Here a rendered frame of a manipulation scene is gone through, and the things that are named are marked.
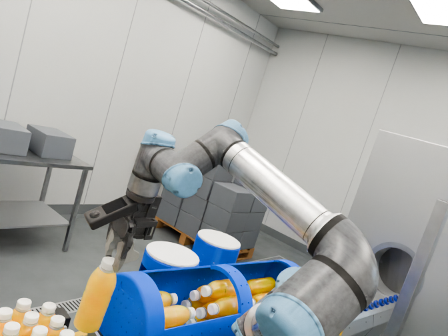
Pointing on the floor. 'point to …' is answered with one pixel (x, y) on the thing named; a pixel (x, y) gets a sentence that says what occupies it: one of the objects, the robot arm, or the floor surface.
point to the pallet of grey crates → (215, 211)
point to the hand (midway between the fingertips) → (110, 263)
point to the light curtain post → (418, 269)
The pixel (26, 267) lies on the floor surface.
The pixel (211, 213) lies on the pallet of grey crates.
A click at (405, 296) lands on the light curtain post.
